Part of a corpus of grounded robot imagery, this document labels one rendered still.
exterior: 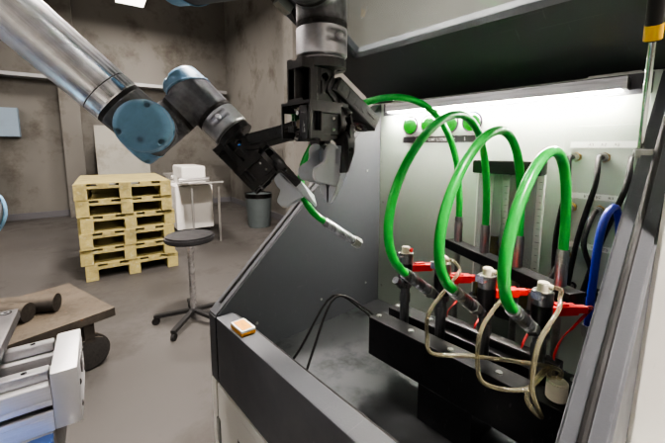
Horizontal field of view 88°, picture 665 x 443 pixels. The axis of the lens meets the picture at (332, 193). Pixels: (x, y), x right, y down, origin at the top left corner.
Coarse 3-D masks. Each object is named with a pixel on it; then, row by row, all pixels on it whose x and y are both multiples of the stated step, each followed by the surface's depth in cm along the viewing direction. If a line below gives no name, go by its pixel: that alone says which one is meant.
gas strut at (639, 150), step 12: (648, 0) 42; (660, 0) 41; (648, 12) 42; (660, 12) 41; (648, 24) 42; (660, 24) 42; (648, 36) 43; (660, 36) 42; (648, 48) 44; (648, 60) 44; (648, 72) 45; (648, 84) 46; (648, 96) 46; (648, 108) 47; (636, 156) 50
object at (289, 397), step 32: (224, 320) 74; (224, 352) 73; (256, 352) 62; (224, 384) 75; (256, 384) 63; (288, 384) 55; (320, 384) 54; (256, 416) 64; (288, 416) 55; (320, 416) 49; (352, 416) 47
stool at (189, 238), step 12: (168, 240) 241; (180, 240) 238; (192, 240) 240; (204, 240) 245; (192, 252) 255; (192, 264) 256; (192, 276) 257; (192, 288) 258; (192, 300) 259; (168, 312) 258; (180, 312) 259; (192, 312) 257; (204, 312) 257; (156, 324) 257; (180, 324) 241
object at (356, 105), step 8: (336, 80) 51; (336, 88) 51; (344, 88) 52; (336, 96) 52; (344, 96) 52; (352, 96) 53; (352, 104) 53; (360, 104) 54; (352, 112) 54; (360, 112) 54; (368, 112) 55; (352, 120) 57; (360, 120) 56; (368, 120) 56; (376, 120) 57; (360, 128) 57; (368, 128) 57
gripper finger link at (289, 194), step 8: (280, 176) 64; (280, 184) 64; (288, 184) 64; (304, 184) 64; (280, 192) 64; (288, 192) 64; (296, 192) 64; (304, 192) 64; (280, 200) 64; (288, 200) 64; (296, 200) 64; (312, 200) 65
